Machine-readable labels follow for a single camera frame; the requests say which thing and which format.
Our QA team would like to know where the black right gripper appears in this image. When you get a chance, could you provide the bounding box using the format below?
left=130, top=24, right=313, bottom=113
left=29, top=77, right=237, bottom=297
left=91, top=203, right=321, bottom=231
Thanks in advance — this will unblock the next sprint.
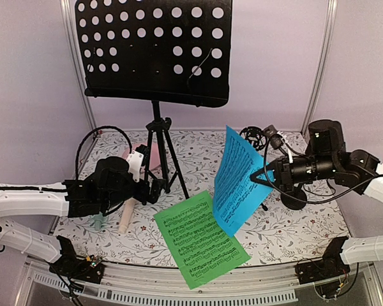
left=250, top=154, right=335, bottom=193

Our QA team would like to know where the black tripod shock-mount stand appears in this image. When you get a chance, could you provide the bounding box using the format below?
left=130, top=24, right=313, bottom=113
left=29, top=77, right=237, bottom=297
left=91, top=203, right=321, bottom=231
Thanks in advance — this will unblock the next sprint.
left=239, top=126, right=269, bottom=211

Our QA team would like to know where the pink toy microphone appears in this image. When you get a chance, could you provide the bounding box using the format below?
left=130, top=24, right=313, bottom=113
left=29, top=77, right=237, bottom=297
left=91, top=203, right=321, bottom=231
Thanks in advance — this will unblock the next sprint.
left=118, top=198, right=137, bottom=234

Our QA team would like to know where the black round-base microphone stand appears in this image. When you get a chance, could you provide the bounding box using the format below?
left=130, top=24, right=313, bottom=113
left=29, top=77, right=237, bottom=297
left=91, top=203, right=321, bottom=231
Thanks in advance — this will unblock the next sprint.
left=280, top=185, right=307, bottom=210

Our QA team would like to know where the blue sheet music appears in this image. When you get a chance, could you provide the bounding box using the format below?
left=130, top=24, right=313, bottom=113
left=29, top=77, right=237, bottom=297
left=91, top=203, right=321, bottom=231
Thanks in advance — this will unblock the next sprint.
left=213, top=127, right=272, bottom=237

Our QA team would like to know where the teal toy microphone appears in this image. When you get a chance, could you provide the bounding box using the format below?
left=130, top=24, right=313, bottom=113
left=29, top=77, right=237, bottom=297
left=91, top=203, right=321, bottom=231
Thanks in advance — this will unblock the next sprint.
left=93, top=214, right=108, bottom=233

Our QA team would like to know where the green sheet music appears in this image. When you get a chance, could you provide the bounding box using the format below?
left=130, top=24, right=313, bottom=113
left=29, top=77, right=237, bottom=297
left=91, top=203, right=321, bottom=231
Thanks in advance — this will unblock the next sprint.
left=154, top=191, right=250, bottom=289

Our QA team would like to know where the black music stand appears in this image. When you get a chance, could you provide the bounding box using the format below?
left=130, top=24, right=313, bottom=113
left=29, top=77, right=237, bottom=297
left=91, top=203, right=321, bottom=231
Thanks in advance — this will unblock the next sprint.
left=74, top=1, right=233, bottom=192

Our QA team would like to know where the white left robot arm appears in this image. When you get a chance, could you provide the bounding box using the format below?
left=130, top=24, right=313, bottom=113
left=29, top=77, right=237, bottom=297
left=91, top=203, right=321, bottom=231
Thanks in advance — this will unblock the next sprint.
left=0, top=152, right=167, bottom=277

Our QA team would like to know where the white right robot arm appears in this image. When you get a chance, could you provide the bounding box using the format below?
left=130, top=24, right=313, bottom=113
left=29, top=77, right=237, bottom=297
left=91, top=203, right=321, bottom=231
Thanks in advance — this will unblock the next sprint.
left=250, top=119, right=383, bottom=278

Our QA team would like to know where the pink plate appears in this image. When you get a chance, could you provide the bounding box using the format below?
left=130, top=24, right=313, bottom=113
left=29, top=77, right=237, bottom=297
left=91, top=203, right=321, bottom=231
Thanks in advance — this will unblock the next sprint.
left=121, top=143, right=162, bottom=171

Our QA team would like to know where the floral patterned table mat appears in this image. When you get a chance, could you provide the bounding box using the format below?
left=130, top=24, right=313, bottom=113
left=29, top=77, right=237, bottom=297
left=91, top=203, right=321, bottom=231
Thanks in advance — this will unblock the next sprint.
left=54, top=130, right=349, bottom=267

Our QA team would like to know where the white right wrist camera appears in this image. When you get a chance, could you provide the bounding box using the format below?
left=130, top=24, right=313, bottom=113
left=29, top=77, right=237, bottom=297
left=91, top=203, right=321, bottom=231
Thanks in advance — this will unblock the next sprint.
left=264, top=125, right=294, bottom=163

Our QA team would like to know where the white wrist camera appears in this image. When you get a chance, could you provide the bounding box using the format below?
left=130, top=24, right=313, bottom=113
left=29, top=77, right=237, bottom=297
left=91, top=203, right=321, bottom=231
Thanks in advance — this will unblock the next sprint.
left=126, top=150, right=144, bottom=182
left=264, top=125, right=294, bottom=163

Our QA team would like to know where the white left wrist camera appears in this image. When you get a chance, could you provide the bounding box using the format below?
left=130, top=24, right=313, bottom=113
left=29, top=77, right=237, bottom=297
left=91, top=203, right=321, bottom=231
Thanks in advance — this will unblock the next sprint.
left=126, top=150, right=144, bottom=182

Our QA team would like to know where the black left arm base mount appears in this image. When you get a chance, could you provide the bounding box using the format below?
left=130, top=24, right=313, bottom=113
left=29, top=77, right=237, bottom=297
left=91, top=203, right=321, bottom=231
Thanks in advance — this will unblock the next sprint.
left=49, top=235, right=105, bottom=284

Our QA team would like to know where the aluminium front rail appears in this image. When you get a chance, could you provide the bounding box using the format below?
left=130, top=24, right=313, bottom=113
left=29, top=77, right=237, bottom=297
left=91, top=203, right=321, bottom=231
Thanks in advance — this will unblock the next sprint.
left=16, top=249, right=383, bottom=305

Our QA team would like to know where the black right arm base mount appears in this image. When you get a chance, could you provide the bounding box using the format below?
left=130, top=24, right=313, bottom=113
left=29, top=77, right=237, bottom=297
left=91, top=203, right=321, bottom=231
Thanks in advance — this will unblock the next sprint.
left=295, top=237, right=350, bottom=284

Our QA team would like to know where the aluminium right corner post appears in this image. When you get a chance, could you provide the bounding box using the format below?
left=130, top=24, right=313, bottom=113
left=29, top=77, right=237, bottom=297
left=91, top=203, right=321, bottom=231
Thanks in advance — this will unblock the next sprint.
left=301, top=0, right=338, bottom=138

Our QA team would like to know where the aluminium frame corner post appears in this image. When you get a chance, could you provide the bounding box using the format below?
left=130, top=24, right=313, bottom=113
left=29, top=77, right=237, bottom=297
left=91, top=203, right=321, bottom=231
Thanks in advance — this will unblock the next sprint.
left=59, top=0, right=97, bottom=129

